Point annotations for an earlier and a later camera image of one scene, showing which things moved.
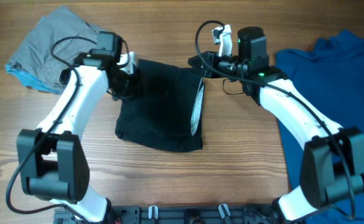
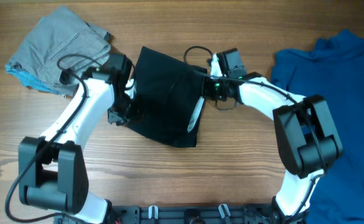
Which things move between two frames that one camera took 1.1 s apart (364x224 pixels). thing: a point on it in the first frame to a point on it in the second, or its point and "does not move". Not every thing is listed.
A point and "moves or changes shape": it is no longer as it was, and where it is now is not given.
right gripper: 212,70 to 206,89
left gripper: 134,88 to 112,111
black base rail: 179,214 does not move
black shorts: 166,111 moves or changes shape
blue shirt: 340,77 does not move
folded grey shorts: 33,53 does not move
